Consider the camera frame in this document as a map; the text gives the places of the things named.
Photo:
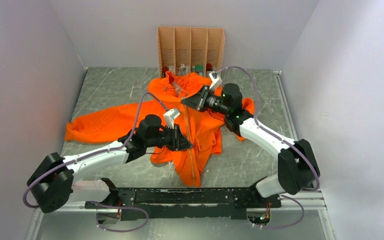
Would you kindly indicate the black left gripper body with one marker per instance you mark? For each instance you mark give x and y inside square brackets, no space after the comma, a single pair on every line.
[168,139]

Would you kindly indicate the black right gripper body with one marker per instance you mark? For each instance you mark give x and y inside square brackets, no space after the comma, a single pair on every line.
[213,102]

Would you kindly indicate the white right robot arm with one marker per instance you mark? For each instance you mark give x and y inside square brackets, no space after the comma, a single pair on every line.
[297,167]

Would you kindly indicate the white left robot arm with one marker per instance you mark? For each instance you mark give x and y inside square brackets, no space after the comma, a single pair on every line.
[60,179]

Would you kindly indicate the green capped bottle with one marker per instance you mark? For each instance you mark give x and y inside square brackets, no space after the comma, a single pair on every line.
[197,68]

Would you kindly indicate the red round cap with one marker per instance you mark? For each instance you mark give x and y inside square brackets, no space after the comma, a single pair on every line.
[209,67]

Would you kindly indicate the tan perforated organizer rack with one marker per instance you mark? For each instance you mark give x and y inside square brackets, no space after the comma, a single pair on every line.
[181,47]

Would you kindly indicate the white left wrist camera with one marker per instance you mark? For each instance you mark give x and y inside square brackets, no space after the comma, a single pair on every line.
[170,116]

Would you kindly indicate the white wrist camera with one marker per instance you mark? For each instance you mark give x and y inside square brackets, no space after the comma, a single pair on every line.
[170,116]
[216,80]

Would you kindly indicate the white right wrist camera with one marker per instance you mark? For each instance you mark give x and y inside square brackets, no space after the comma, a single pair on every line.
[216,80]

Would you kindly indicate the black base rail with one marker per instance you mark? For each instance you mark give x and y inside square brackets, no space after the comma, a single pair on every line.
[177,203]

